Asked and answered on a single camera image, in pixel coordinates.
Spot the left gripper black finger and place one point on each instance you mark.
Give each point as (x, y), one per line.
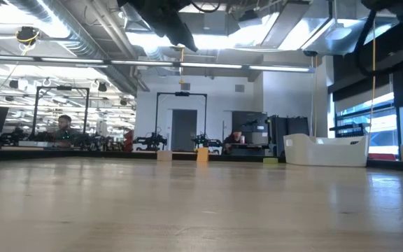
(190, 42)

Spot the large orange block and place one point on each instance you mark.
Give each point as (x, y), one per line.
(202, 154)

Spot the pale pink rectangular block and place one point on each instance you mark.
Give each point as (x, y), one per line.
(164, 156)

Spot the green block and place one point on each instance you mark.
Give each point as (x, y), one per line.
(270, 160)

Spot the white plastic bin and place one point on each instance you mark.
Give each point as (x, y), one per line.
(325, 152)

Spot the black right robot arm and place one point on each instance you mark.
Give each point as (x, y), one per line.
(390, 4)

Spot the black background robot arm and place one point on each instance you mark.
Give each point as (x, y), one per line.
(150, 140)
(205, 141)

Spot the long ceiling light bar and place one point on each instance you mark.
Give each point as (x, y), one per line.
(142, 63)

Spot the grey door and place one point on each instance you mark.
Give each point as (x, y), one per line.
(184, 129)

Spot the dark grey cabinet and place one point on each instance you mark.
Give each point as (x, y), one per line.
(248, 120)

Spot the person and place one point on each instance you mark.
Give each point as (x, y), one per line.
(234, 139)
(65, 130)

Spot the pink cup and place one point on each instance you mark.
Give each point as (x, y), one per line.
(242, 139)

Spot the black upright panels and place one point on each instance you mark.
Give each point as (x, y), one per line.
(289, 129)

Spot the black window rack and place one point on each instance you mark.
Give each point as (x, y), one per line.
(348, 129)

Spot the grey wall vent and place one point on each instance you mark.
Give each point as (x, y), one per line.
(185, 87)
(239, 88)

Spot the black gantry frame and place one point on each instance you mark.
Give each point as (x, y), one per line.
(34, 112)
(156, 112)

